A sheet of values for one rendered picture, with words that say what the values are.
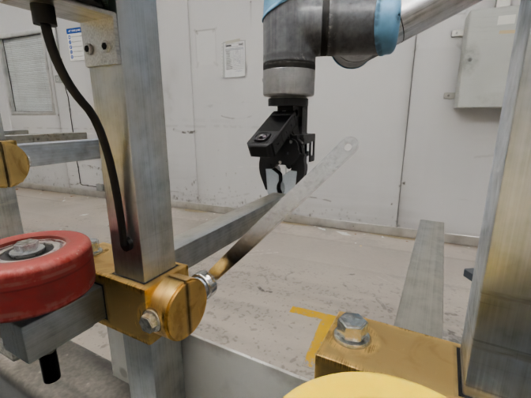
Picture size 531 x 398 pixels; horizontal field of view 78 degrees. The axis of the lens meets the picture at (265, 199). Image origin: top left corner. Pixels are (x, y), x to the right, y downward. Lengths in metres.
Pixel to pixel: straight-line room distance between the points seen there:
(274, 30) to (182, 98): 3.01
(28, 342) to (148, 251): 0.10
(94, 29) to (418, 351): 0.28
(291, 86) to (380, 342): 0.43
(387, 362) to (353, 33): 0.48
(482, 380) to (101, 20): 0.29
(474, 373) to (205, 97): 3.31
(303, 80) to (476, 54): 2.16
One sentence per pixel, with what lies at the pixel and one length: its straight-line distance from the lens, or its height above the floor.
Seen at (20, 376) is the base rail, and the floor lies 0.70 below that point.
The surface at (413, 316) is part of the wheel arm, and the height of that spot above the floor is 0.86.
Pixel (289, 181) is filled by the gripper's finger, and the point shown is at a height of 0.88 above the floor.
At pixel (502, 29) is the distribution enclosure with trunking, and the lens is 2.71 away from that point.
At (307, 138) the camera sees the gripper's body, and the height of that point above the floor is 0.96.
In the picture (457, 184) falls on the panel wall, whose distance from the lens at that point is 2.92.
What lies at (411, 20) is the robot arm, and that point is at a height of 1.17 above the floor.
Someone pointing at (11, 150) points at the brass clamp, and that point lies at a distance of 0.46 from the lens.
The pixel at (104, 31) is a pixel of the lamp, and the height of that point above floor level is 1.05.
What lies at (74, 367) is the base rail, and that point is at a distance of 0.50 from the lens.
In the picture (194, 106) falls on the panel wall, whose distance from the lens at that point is 3.47.
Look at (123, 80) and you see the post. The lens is 0.25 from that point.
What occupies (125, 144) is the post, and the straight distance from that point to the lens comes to 0.25.
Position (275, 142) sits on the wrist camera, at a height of 0.96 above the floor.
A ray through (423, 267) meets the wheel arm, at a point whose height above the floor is 0.86.
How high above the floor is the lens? 1.00
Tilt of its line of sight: 14 degrees down
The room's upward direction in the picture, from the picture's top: straight up
